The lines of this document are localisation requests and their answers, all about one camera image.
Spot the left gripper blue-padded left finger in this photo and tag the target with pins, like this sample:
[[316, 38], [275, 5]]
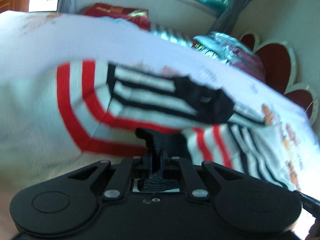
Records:
[[121, 180]]

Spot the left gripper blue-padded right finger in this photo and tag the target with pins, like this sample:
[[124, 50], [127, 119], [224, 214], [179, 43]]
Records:
[[175, 148]]

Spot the red gold embroidered pillow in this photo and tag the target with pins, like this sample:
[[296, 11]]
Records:
[[139, 17]]

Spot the red black white striped sweater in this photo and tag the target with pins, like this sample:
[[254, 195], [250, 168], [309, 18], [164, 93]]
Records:
[[85, 111]]

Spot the person's right hand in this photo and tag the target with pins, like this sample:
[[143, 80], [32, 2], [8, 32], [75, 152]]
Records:
[[314, 232]]

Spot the black white striped cushion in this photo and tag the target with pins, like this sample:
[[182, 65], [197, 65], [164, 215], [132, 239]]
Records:
[[172, 35]]

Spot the red heart-shaped headboard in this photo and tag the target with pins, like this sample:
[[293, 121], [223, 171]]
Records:
[[281, 69]]

